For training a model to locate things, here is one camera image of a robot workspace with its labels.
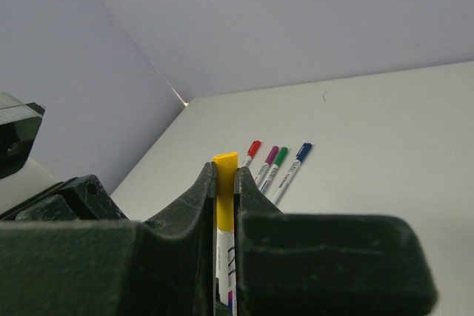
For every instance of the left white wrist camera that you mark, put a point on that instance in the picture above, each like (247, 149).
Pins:
(21, 176)

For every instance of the yellow marker pen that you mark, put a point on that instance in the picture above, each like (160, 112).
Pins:
(226, 269)

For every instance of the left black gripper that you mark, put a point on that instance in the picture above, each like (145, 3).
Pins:
(80, 198)

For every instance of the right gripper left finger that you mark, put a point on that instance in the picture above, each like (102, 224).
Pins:
(164, 265)

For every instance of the green pen cap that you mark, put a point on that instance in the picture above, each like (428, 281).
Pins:
(281, 156)

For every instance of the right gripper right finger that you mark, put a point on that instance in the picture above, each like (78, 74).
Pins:
(306, 264)

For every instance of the red pen cap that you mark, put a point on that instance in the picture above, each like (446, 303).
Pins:
(253, 149)

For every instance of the purple pen cap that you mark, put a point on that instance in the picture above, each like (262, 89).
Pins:
(272, 155)

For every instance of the green marker pen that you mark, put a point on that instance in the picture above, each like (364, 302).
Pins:
(269, 179)

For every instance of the red marker pen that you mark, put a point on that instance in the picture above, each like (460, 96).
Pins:
(247, 161)

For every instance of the blue pen cap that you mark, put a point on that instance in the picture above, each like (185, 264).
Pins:
(303, 152)

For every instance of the yellow pen cap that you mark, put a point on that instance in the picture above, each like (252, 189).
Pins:
(226, 167)

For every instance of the purple marker pen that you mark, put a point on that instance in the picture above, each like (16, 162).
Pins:
(262, 174)

